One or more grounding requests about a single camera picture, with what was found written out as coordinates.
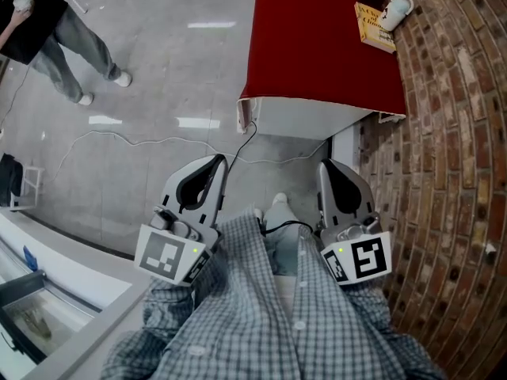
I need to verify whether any white electric kettle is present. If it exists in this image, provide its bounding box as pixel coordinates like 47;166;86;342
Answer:
377;0;415;32

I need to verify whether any yellow book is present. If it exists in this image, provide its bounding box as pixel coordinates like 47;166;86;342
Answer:
353;1;398;55

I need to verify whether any person's jeans leg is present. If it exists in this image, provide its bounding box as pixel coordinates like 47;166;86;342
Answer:
262;203;303;277

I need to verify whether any white floor cable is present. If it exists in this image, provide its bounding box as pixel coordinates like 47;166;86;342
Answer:
39;130;330;197

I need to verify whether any red tablecloth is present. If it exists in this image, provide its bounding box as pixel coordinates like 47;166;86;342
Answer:
236;0;408;125

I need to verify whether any white stool with black cloth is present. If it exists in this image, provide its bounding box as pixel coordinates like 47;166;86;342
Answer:
0;152;46;210

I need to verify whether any white chest freezer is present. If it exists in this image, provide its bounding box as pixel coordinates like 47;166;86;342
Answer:
0;207;156;380

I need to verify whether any person's checked shirt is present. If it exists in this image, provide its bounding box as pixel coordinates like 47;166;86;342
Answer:
100;207;451;380

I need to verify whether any white table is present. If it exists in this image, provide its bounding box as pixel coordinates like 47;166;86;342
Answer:
236;96;375;176

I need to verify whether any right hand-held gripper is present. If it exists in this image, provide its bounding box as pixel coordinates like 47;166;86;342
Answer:
315;158;394;287

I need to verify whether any black power cable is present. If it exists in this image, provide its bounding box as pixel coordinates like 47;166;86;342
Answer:
227;120;258;176

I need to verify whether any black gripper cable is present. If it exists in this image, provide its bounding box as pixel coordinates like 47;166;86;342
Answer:
258;218;316;238

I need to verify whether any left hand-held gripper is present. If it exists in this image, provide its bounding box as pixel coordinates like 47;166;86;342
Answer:
134;153;230;288

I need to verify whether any thin black floor cable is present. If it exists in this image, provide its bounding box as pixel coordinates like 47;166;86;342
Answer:
0;64;32;131

